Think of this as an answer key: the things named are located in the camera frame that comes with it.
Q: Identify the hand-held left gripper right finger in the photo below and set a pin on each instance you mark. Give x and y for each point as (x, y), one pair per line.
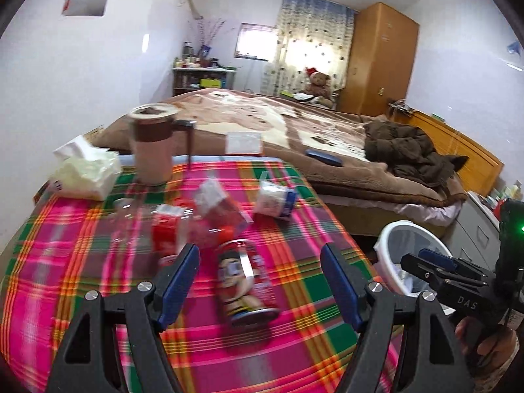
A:
(339, 282)

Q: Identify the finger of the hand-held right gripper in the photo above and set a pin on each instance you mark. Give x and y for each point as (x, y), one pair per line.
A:
(438, 258)
(417, 268)

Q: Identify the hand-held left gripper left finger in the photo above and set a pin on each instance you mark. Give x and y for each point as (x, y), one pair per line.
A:
(180, 282)

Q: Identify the white trash bin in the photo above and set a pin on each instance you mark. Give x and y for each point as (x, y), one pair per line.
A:
(393, 249)

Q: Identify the red metal can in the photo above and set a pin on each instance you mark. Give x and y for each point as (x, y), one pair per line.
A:
(241, 282)

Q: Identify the red and white carton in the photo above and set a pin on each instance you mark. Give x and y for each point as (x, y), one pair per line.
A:
(223, 217)

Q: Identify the clear plastic bottle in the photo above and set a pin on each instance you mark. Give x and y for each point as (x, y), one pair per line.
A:
(127, 221)

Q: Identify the white carton with blue cap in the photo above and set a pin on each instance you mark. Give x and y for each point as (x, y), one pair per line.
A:
(270, 200)

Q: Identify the person's right hand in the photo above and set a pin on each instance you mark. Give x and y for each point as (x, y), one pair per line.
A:
(495, 346)

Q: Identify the pale pink bed sheet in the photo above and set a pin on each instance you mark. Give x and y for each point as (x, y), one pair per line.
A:
(434, 215)

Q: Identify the white drawer nightstand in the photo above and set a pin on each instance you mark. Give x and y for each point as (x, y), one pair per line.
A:
(475, 229)

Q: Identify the dark brown jacket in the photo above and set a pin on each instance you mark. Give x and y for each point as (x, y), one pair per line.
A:
(409, 147)

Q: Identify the pink green plaid tablecloth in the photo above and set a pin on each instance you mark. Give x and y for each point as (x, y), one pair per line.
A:
(61, 262)

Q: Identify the wooden headboard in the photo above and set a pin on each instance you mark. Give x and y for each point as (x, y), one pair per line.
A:
(458, 139)

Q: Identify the pink jug with brown lid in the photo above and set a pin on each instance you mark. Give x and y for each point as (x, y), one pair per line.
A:
(149, 155)

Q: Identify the soft tissue pack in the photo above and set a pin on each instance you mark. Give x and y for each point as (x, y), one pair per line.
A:
(88, 176)

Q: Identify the white orange tissue box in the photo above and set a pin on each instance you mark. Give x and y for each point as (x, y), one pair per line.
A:
(244, 144)

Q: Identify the power strip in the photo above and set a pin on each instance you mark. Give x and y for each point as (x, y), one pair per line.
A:
(400, 106)

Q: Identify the bed with brown blanket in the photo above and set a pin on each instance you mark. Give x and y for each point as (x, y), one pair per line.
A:
(262, 118)

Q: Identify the teddy bear with red hat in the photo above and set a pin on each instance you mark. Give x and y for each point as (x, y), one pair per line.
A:
(319, 86)

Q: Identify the small shelf unit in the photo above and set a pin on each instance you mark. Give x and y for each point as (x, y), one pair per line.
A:
(200, 82)

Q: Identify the wooden wardrobe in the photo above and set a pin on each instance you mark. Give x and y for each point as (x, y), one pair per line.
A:
(380, 57)

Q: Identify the cluster of small bottles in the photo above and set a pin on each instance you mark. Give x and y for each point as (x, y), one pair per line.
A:
(192, 59)

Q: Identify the dry branches in vase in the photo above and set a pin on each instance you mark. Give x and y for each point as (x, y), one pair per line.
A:
(208, 37)

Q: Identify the small window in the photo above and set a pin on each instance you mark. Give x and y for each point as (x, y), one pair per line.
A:
(254, 41)

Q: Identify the patterned curtain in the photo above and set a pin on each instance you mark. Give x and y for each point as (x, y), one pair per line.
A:
(303, 28)

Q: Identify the blue wall sticker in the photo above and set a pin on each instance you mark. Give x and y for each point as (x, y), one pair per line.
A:
(513, 47)

